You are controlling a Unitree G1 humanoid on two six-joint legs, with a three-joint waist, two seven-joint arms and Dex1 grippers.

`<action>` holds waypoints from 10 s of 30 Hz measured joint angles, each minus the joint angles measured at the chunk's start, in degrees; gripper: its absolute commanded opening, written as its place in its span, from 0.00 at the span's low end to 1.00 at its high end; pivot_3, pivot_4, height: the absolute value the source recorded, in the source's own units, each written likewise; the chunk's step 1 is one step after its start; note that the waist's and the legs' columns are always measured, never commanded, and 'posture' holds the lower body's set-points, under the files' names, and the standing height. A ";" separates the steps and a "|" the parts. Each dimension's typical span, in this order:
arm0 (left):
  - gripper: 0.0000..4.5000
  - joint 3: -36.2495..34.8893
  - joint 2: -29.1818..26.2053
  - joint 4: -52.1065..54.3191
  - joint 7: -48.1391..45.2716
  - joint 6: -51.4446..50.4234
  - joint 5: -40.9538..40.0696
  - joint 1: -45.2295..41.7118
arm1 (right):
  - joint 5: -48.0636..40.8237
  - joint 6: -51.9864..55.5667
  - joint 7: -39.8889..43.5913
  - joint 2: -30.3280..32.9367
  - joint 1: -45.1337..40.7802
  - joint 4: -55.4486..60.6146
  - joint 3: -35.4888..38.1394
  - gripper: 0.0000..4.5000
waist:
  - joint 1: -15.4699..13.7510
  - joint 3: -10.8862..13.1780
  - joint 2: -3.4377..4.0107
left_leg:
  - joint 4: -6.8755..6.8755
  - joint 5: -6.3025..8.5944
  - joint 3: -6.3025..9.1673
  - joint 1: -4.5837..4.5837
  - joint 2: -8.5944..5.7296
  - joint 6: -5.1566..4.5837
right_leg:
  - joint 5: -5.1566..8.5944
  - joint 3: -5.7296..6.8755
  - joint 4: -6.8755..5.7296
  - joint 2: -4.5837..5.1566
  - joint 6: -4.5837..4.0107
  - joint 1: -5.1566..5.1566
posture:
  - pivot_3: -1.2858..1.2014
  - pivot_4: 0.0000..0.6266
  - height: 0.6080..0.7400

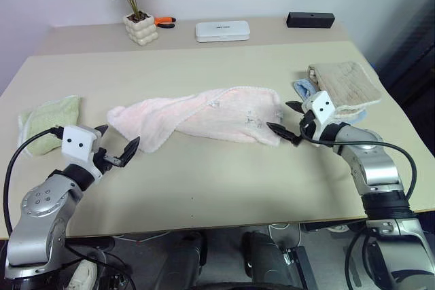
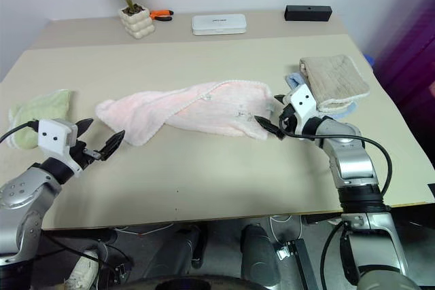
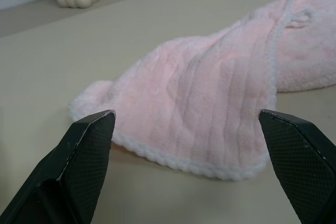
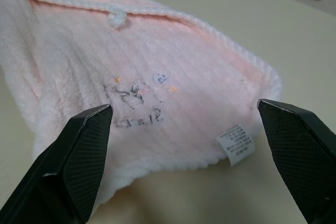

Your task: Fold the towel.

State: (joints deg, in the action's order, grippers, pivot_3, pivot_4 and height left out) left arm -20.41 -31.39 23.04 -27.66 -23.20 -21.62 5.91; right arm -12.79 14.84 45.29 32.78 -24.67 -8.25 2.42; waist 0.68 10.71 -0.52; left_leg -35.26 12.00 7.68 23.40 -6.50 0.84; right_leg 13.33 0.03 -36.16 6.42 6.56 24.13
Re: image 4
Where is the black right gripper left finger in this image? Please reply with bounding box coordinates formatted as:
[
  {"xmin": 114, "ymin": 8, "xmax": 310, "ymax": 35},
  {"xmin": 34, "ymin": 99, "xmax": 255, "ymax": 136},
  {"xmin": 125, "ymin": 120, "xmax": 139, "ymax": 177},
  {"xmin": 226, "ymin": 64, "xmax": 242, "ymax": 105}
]
[{"xmin": 0, "ymin": 104, "xmax": 114, "ymax": 224}]

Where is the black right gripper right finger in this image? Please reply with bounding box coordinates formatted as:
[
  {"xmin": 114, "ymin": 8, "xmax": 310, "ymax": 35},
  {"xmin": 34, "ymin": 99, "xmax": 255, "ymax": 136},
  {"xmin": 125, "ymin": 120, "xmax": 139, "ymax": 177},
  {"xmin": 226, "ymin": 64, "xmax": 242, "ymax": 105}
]
[{"xmin": 256, "ymin": 98, "xmax": 336, "ymax": 224}]

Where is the pink towel with white trim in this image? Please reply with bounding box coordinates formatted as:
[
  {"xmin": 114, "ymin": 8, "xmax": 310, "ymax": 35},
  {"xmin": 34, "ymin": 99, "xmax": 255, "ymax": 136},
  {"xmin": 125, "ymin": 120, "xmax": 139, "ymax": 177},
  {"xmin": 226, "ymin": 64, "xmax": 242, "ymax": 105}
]
[{"xmin": 0, "ymin": 0, "xmax": 283, "ymax": 208}]

